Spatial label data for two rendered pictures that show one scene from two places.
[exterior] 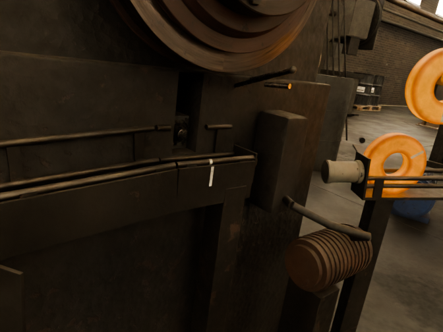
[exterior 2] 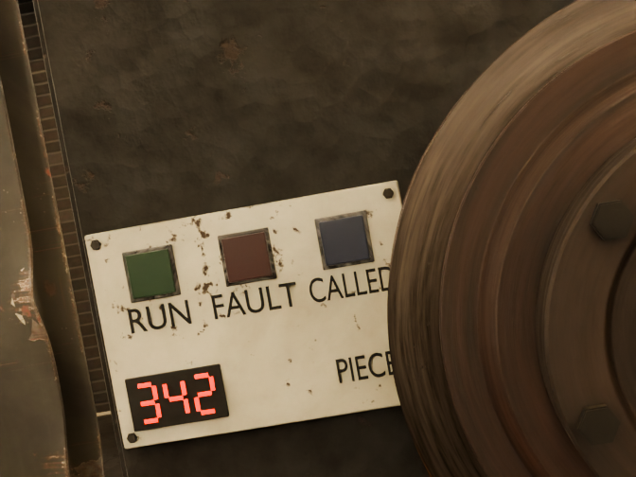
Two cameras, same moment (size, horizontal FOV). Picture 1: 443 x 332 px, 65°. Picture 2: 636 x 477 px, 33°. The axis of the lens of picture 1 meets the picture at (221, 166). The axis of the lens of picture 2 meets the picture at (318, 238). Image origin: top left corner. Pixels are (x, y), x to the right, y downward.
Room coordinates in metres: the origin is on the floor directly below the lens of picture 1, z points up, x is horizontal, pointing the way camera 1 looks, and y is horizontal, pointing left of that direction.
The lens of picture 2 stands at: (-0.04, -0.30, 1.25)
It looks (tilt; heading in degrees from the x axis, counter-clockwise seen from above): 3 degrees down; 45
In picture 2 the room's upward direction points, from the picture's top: 10 degrees counter-clockwise
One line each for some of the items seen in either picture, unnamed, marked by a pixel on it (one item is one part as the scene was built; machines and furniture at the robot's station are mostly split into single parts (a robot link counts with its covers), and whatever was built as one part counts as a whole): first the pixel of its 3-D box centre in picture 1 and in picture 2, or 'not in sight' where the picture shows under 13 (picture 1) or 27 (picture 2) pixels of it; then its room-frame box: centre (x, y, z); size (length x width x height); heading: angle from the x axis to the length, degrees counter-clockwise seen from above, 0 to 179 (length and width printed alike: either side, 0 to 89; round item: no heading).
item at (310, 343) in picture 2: not in sight; (259, 315); (0.54, 0.37, 1.15); 0.26 x 0.02 x 0.18; 130
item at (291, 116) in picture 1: (274, 161); not in sight; (0.84, -0.13, 0.68); 0.11 x 0.08 x 0.24; 40
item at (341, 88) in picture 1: (314, 119); not in sight; (3.49, -0.85, 0.45); 0.59 x 0.59 x 0.89
